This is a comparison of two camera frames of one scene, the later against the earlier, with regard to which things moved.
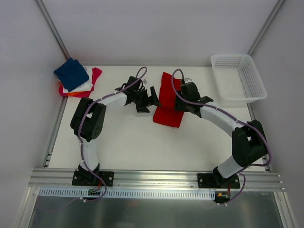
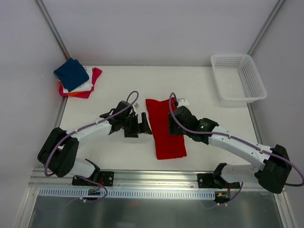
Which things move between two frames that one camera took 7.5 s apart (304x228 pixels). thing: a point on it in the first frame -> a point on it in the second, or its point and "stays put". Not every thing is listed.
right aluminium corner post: x=266 y=27 stays put
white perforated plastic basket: x=238 y=78 stays put
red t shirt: x=165 y=113 -> x=167 y=146
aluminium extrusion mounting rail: x=152 y=180 stays put
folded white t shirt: x=87 y=87 stays put
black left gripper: x=144 y=100 -> x=131 y=126
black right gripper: x=181 y=104 -> x=173 y=124
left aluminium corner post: x=40 y=5 stays put
